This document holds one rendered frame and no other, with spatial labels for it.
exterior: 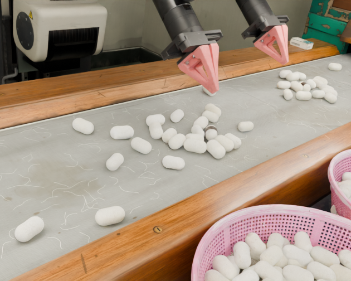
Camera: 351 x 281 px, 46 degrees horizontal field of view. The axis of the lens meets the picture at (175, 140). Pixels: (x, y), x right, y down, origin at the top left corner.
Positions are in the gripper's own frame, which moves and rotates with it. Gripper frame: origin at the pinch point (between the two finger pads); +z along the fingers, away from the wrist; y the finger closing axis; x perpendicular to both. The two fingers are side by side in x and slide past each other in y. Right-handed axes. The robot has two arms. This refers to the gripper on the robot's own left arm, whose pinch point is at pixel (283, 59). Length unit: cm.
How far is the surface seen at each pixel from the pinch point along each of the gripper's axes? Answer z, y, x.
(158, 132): 6.9, -37.2, 4.2
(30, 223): 14, -63, -2
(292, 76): 1.4, 12.4, 7.3
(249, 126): 11.3, -20.4, 0.5
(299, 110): 11.2, -1.5, 1.8
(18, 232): 15, -65, -1
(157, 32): -113, 135, 158
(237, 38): -65, 136, 98
